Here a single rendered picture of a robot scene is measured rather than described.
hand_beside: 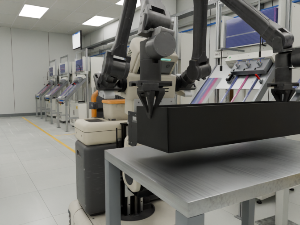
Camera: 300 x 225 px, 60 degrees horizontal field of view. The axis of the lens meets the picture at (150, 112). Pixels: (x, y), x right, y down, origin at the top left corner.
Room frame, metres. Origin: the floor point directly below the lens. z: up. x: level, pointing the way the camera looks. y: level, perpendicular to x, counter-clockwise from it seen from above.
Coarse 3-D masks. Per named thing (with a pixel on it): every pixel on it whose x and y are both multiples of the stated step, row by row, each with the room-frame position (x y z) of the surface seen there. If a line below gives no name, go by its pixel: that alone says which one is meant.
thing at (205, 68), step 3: (201, 63) 1.29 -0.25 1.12; (204, 63) 1.30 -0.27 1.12; (201, 66) 1.27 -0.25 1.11; (204, 66) 1.28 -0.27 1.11; (207, 66) 1.29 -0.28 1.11; (204, 69) 1.28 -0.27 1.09; (207, 69) 1.29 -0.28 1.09; (204, 72) 1.28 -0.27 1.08; (207, 72) 1.29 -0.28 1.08; (204, 75) 1.29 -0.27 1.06; (207, 75) 1.31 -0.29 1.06; (201, 78) 1.32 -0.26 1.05; (204, 78) 1.32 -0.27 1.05
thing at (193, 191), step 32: (128, 160) 0.71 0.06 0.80; (160, 160) 0.71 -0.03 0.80; (192, 160) 0.71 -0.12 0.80; (224, 160) 0.71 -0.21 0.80; (256, 160) 0.71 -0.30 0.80; (288, 160) 0.71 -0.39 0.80; (160, 192) 0.53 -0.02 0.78; (192, 192) 0.49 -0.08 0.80; (224, 192) 0.49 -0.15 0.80; (256, 192) 0.53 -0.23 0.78; (192, 224) 0.45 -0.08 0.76
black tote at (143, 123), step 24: (144, 120) 0.73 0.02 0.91; (168, 120) 0.62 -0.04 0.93; (192, 120) 0.66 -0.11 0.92; (216, 120) 0.70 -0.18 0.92; (240, 120) 0.74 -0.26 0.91; (264, 120) 0.79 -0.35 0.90; (288, 120) 0.85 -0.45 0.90; (144, 144) 0.73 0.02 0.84; (168, 144) 0.62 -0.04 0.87; (192, 144) 0.65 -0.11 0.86; (216, 144) 0.69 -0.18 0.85
